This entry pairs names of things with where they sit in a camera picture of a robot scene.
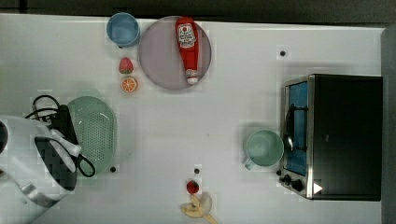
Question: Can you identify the mint green mug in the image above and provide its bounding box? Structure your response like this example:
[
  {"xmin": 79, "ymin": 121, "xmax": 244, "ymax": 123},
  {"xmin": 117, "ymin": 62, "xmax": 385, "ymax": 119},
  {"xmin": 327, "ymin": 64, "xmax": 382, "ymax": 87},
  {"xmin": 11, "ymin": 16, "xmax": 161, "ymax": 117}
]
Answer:
[{"xmin": 244, "ymin": 130, "xmax": 284, "ymax": 170}]

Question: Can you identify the small red toy fruit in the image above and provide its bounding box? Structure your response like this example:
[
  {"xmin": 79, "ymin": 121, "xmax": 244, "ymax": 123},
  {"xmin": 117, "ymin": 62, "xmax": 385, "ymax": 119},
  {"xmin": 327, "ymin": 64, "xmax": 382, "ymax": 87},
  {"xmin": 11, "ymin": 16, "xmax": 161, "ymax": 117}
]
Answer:
[{"xmin": 186, "ymin": 180, "xmax": 199, "ymax": 194}]

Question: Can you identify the blue cup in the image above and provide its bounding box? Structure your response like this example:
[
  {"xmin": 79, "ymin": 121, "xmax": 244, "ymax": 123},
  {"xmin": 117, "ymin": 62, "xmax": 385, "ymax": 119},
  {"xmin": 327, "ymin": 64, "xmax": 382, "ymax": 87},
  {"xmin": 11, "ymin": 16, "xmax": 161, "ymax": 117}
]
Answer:
[{"xmin": 106, "ymin": 12, "xmax": 140, "ymax": 48}]

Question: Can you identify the toy orange slice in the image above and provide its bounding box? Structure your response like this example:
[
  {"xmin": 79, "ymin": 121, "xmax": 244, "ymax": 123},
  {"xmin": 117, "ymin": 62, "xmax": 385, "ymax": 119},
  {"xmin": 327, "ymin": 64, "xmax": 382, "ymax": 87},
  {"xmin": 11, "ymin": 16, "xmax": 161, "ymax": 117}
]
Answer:
[{"xmin": 120, "ymin": 77, "xmax": 138, "ymax": 92}]

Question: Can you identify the toy strawberry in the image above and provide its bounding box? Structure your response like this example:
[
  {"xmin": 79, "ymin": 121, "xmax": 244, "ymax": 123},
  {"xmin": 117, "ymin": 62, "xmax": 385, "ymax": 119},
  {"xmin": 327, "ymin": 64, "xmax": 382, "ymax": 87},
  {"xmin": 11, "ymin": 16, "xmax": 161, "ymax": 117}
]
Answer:
[{"xmin": 119, "ymin": 58, "xmax": 134, "ymax": 74}]

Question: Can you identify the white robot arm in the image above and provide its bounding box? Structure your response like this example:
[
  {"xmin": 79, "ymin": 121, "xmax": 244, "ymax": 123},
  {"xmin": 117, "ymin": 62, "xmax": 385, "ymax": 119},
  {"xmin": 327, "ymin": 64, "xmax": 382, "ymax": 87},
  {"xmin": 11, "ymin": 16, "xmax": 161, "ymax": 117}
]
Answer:
[{"xmin": 1, "ymin": 105, "xmax": 81, "ymax": 224}]

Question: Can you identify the red plush ketchup bottle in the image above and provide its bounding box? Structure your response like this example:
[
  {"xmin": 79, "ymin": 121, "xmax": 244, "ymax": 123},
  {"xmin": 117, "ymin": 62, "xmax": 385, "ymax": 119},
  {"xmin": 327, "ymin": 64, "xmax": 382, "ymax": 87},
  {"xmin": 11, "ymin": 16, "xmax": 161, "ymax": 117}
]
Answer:
[{"xmin": 175, "ymin": 17, "xmax": 199, "ymax": 85}]

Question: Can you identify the black toaster oven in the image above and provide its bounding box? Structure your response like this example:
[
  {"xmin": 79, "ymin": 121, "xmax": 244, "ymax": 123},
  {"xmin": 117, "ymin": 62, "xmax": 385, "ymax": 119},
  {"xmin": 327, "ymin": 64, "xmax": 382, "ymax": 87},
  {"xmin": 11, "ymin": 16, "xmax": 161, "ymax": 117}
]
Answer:
[{"xmin": 276, "ymin": 74, "xmax": 383, "ymax": 202}]

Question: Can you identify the grey round plate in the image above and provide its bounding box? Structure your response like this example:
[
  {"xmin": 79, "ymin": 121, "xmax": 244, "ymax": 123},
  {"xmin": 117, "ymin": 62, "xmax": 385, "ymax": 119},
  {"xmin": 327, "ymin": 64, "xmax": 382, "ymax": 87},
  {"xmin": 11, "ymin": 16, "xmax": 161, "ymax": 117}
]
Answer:
[{"xmin": 137, "ymin": 16, "xmax": 213, "ymax": 91}]

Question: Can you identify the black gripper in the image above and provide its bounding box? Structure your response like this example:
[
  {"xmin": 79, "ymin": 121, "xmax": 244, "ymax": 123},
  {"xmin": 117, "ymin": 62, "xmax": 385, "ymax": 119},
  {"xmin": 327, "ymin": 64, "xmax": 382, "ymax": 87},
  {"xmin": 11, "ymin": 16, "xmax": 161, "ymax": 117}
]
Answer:
[{"xmin": 50, "ymin": 105, "xmax": 78, "ymax": 145}]

